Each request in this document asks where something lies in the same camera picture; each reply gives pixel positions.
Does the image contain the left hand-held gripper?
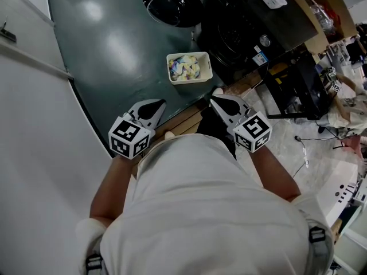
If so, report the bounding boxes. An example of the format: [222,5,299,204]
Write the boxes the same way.
[108,98,167,160]

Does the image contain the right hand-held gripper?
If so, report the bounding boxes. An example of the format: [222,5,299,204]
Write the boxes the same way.
[209,94,272,154]

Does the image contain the white tray of colourful items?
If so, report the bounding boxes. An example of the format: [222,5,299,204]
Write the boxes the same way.
[166,52,213,85]

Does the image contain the pastel tie-dye clothes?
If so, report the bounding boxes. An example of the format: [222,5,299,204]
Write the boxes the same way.
[168,54,202,81]

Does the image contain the dark grey washing machine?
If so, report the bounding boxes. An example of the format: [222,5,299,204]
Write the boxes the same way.
[142,0,319,86]

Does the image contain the person's right forearm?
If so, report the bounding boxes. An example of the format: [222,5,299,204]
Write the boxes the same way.
[249,146,302,203]

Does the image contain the person's left forearm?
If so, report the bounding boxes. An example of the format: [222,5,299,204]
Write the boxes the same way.
[89,153,138,227]

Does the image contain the person's black trousers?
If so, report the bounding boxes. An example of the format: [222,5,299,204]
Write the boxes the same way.
[196,107,239,160]

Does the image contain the brown wooden slatted ramp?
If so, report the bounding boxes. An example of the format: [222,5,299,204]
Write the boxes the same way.
[130,97,209,180]

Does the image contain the person's white shirt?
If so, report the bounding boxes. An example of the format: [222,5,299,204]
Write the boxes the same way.
[76,133,335,275]

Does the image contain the white appliance with black marks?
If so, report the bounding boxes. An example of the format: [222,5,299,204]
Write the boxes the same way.
[314,156,359,229]

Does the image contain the white door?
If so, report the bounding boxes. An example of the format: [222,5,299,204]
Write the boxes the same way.
[0,0,72,81]

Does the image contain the long black floor cable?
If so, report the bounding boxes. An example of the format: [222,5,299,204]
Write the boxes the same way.
[294,135,345,143]

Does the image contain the grey right shoulder strap buckle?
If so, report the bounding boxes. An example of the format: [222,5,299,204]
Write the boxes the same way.
[308,226,326,243]

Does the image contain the grey shoulder strap buckle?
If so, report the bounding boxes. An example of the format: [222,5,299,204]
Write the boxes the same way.
[85,253,104,275]
[308,226,326,243]

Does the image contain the grey left shoulder strap buckle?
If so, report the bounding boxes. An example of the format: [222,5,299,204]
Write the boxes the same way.
[85,253,104,275]

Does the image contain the metal door handle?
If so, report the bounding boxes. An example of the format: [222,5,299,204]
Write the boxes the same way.
[0,15,17,42]

